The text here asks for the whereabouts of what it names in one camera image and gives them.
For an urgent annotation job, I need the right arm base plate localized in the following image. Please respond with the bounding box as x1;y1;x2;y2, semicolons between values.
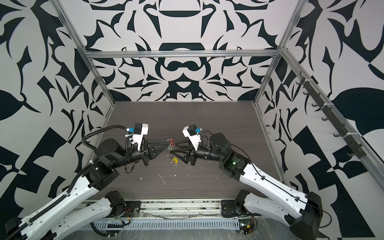
221;200;252;218

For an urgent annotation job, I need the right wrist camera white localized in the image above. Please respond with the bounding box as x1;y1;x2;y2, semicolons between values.
182;125;202;151

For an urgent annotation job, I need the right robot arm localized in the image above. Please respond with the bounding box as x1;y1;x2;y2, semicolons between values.
170;133;324;240

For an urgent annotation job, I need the black wall hook rail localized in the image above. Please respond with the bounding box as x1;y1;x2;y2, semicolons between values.
297;73;367;159

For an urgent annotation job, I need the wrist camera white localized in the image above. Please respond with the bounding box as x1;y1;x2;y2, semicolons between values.
182;125;202;151
125;123;149;151

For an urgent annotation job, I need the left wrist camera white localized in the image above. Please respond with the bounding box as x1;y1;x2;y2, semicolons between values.
125;123;149;151

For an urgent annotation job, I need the white slotted cable duct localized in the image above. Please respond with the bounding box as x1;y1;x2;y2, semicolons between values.
94;219;241;231

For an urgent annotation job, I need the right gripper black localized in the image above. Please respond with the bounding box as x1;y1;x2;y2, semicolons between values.
173;137;227;167

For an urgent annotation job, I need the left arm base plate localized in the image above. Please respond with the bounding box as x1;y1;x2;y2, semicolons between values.
107;201;142;218

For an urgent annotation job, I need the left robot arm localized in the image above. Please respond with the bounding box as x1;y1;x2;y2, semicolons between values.
5;139;171;240

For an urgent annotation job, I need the black corrugated cable conduit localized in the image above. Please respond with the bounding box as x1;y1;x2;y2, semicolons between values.
0;124;128;240

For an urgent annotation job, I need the metal keyring with red grip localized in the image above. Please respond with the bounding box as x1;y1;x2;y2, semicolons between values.
167;139;176;164

